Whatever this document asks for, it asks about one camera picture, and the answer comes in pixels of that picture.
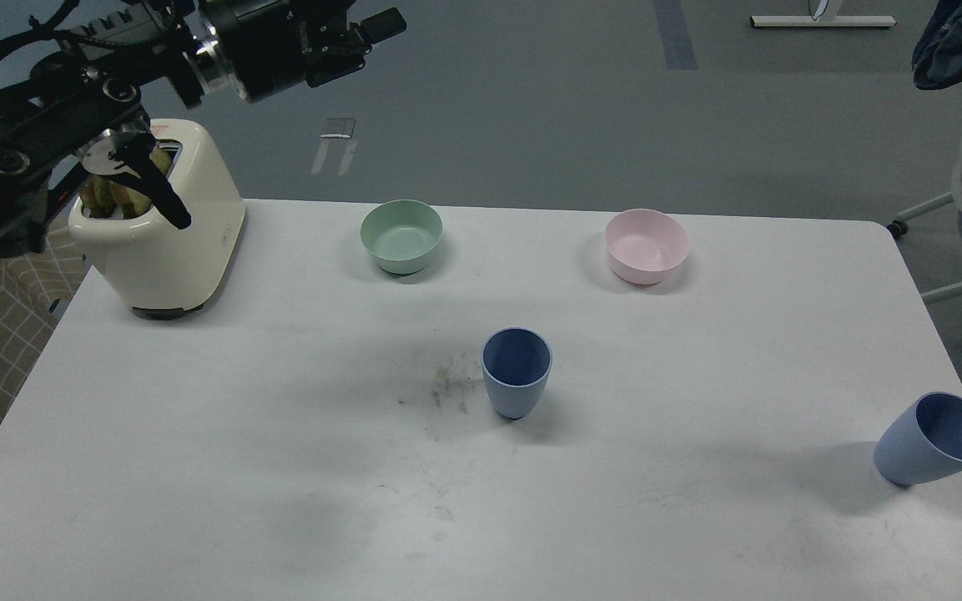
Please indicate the light blue cup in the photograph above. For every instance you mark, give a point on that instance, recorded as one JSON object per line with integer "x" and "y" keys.
{"x": 516, "y": 367}
{"x": 924, "y": 444}

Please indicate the dark blue cloth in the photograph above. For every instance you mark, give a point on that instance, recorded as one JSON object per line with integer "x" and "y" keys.
{"x": 936, "y": 61}

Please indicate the pink bowl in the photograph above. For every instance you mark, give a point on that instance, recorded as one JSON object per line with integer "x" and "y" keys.
{"x": 644, "y": 247}

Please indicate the white stand base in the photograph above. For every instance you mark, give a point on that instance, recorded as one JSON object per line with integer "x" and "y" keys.
{"x": 826, "y": 15}

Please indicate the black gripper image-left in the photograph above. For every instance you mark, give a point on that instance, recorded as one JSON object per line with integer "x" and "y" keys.
{"x": 261, "y": 48}

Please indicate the cream toaster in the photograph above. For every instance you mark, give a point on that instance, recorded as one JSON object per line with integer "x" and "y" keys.
{"x": 158, "y": 270}

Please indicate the toast slice left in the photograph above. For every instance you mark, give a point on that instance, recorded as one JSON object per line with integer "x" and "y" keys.
{"x": 97, "y": 199}

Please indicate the toast slice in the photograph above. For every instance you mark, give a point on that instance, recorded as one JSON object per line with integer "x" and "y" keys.
{"x": 132, "y": 203}
{"x": 97, "y": 199}

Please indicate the toast slice right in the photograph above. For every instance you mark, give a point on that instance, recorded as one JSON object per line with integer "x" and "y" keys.
{"x": 132, "y": 203}

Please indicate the green bowl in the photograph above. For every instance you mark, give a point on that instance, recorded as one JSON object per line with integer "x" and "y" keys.
{"x": 402, "y": 236}

